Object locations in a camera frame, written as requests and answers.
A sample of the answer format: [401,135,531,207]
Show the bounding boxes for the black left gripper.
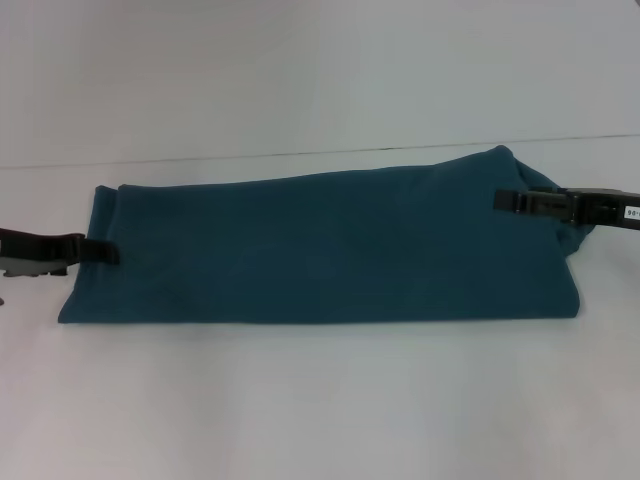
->
[0,227,122,278]

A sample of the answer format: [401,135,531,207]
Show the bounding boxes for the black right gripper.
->
[493,185,640,229]

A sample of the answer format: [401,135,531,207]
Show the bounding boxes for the blue shirt with FREE print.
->
[56,143,599,326]

